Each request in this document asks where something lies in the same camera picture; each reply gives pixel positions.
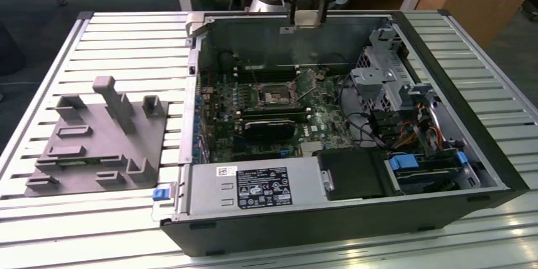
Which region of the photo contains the CPU socket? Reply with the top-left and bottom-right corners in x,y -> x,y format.
251,83 -> 298,108

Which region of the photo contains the black RAM slot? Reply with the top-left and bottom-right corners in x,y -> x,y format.
233,62 -> 295,73
242,113 -> 307,122
242,108 -> 307,115

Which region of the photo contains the metal socket cover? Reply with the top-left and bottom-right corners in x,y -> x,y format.
290,69 -> 322,101

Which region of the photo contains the silver metal drive cage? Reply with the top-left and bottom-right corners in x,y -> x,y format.
349,28 -> 438,115

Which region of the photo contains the green motherboard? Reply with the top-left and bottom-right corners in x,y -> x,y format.
195,67 -> 368,163

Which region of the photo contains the black graphics card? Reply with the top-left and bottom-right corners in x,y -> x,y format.
242,119 -> 297,144

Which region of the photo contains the silver chipset heatsink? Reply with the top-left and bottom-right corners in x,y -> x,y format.
301,142 -> 326,157

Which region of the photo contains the black expansion slot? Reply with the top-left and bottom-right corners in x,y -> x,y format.
230,151 -> 305,161

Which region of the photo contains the blue disk carrier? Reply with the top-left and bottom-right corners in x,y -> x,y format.
389,154 -> 421,173

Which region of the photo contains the gray power supply unit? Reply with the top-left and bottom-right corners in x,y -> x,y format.
187,157 -> 329,215

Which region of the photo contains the metal disk bay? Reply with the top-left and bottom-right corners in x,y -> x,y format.
385,152 -> 482,196

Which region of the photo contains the gray plastic parts rack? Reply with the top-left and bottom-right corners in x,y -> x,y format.
24,76 -> 171,197

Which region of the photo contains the green RAM stick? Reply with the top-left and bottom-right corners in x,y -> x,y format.
54,157 -> 123,166

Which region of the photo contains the black open PC case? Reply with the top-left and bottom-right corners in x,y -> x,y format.
159,9 -> 530,257

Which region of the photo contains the thin wire locking lever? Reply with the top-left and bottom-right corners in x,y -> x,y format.
246,59 -> 261,86

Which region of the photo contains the coloured wire bundle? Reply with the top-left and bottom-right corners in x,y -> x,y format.
394,101 -> 446,158

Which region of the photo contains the black plastic air duct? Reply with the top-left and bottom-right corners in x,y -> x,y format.
317,149 -> 401,200

